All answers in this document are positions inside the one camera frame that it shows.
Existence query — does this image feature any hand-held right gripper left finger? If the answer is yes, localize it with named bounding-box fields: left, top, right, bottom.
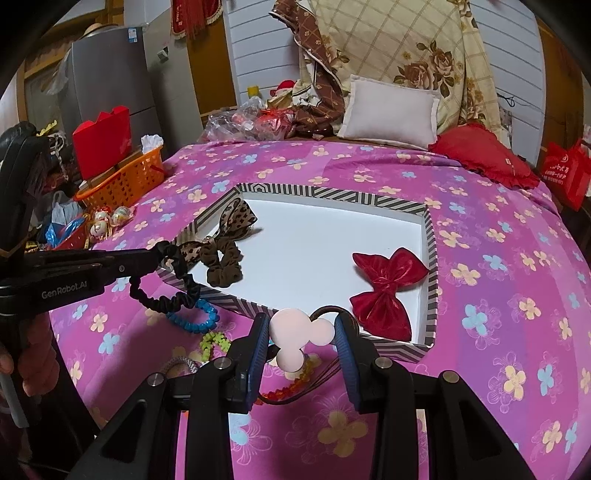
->
left=65, top=313, right=273, bottom=480

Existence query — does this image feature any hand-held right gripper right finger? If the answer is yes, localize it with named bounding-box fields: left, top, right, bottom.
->
left=332, top=316, right=525, bottom=480

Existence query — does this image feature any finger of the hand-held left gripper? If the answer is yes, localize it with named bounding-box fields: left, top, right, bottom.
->
left=99, top=247, right=162, bottom=267
left=102, top=263, right=160, bottom=291

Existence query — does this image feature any pink mouse-shaped hair tie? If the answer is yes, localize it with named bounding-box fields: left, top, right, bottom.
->
left=269, top=305, right=345, bottom=374

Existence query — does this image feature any multicoloured bead bracelet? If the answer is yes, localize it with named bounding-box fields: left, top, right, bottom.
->
left=256, top=360, right=319, bottom=407

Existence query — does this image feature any green bead bracelet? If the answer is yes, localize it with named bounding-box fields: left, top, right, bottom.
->
left=199, top=330, right=232, bottom=365

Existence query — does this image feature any black scrunchie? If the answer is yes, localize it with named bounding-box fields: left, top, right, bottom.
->
left=129, top=241, right=201, bottom=319

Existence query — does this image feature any blue spiral hair tie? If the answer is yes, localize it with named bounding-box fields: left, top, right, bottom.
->
left=167, top=299, right=218, bottom=333

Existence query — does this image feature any silver hair tie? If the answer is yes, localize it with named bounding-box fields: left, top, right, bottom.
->
left=159, top=356, right=199, bottom=374

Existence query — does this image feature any striped cardboard box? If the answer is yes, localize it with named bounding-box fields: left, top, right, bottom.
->
left=157, top=182, right=437, bottom=363

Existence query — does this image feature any person's left hand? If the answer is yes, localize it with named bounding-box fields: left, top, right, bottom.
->
left=0, top=318, right=61, bottom=398

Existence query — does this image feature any red basket with blue foil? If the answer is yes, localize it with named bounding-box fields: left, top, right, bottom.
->
left=37, top=217, right=88, bottom=250

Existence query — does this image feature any red bow hair clip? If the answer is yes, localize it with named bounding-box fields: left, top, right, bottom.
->
left=349, top=248, right=430, bottom=342

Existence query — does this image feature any orange plastic basket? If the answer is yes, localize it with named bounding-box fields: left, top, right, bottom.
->
left=74, top=147, right=167, bottom=210

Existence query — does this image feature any white plastic bag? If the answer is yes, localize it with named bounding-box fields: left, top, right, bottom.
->
left=44, top=191, right=84, bottom=227

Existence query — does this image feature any leopard bow brown scrunchie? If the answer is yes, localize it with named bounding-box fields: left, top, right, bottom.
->
left=178, top=199, right=260, bottom=287

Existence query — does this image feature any brown cardboard box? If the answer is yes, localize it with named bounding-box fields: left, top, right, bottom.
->
left=115, top=150, right=148, bottom=171

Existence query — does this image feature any red paper gift bag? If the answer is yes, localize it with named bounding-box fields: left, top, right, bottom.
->
left=72, top=105, right=132, bottom=181

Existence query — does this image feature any clear plastic bag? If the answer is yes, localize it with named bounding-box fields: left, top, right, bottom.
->
left=198, top=99, right=278, bottom=144

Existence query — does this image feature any grey refrigerator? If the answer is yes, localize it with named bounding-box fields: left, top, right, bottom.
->
left=55, top=25, right=162, bottom=153

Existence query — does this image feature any red white plush toy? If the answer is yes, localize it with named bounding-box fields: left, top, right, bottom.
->
left=270, top=80, right=296, bottom=107

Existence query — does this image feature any red hanging decoration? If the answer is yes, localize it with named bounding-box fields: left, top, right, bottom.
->
left=171, top=0, right=227, bottom=40

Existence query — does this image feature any red ruffled pillow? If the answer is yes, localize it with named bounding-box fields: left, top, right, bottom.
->
left=428, top=122, right=541, bottom=189

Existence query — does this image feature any small white pillow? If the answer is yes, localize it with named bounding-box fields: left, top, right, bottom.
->
left=336, top=74, right=441, bottom=149

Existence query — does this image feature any brown patterned quilt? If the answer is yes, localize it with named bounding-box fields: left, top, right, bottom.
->
left=270, top=0, right=352, bottom=139

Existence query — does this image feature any red shopping bag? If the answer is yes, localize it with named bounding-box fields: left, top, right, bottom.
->
left=540, top=138, right=591, bottom=210

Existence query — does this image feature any cream floral quilt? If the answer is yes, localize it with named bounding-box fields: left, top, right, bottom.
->
left=307, top=0, right=504, bottom=148

